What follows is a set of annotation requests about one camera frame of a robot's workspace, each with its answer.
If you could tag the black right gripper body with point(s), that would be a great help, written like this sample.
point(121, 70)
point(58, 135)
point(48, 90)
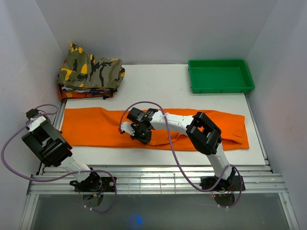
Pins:
point(141, 134)

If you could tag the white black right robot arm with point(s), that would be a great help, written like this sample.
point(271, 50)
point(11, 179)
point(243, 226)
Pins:
point(203, 133)

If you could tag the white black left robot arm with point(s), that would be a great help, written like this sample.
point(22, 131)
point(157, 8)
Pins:
point(53, 150)

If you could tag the camouflage folded trousers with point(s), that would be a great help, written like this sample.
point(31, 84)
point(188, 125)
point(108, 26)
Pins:
point(85, 71)

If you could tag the stack of folded trousers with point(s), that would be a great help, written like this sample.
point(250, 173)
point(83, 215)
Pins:
point(66, 93)

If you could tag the green plastic tray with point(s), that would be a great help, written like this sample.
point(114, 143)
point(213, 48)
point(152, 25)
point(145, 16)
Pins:
point(220, 76)

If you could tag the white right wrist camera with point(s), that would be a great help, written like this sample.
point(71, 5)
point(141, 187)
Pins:
point(126, 127)

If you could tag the aluminium table frame rail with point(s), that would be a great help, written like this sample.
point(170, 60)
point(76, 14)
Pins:
point(158, 180)

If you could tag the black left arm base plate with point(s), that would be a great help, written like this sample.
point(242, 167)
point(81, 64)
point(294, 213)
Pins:
point(104, 184)

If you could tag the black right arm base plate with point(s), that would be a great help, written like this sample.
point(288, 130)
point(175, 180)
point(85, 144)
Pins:
point(236, 184)

